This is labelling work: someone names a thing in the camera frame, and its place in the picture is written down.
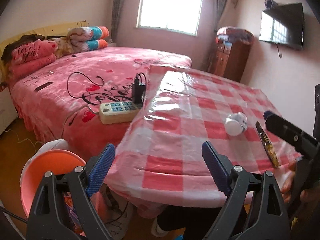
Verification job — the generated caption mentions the black charger plug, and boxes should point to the black charger plug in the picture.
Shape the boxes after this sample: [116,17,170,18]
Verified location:
[131,73,147,105]

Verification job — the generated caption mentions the pink bed with heart cover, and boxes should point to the pink bed with heart cover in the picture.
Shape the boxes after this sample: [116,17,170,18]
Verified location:
[10,47,192,160]

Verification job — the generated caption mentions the floral cushion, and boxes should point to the floral cushion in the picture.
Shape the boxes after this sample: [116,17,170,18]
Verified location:
[52,36,74,59]

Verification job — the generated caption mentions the white plastic bottle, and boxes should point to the white plastic bottle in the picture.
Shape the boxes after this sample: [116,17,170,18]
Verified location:
[225,112,247,137]

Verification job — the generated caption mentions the black gold snack wrapper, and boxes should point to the black gold snack wrapper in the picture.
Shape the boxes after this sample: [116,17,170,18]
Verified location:
[255,121,280,168]

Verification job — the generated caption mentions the wall mounted television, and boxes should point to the wall mounted television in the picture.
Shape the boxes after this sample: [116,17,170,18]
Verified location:
[259,3,305,50]

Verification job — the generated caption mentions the rolled quilt orange teal lower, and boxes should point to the rolled quilt orange teal lower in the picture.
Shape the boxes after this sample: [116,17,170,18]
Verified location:
[71,40,108,53]

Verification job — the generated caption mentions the black remote on bed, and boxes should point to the black remote on bed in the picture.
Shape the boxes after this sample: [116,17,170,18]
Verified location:
[35,82,53,92]

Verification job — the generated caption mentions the yellow headboard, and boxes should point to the yellow headboard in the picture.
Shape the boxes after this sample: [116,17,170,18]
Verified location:
[1,21,89,55]

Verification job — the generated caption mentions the pink checkered plastic tablecloth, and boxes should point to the pink checkered plastic tablecloth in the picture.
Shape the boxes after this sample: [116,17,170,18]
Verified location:
[105,66,298,218]

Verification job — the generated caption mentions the rolled quilt orange teal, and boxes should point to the rolled quilt orange teal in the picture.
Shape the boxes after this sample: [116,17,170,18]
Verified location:
[67,26,110,42]
[71,40,108,53]

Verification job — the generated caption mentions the grey left curtain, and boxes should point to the grey left curtain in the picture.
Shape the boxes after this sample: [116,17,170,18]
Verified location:
[111,0,125,43]

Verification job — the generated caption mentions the person's right hand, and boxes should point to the person's right hand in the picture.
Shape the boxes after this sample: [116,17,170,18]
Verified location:
[281,160,319,203]

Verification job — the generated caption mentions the black cable on bed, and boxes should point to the black cable on bed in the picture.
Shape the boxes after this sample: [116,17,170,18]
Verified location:
[67,71,106,116]

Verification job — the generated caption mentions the folded blanket on cabinet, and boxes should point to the folded blanket on cabinet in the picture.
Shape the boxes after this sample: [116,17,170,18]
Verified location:
[217,27,254,45]

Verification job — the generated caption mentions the rolled quilt orange teal upper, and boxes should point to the rolled quilt orange teal upper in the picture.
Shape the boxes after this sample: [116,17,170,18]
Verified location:
[67,26,110,42]

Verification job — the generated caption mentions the pink folded pillow blanket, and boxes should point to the pink folded pillow blanket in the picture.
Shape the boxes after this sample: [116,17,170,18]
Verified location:
[9,40,57,80]

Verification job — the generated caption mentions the beige power strip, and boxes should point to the beige power strip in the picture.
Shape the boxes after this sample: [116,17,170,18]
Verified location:
[99,101,142,125]

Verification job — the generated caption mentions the brown wooden cabinet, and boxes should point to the brown wooden cabinet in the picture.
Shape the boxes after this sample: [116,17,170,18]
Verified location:
[207,41,251,82]

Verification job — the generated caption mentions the bright window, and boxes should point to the bright window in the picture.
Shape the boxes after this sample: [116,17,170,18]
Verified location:
[137,0,203,36]

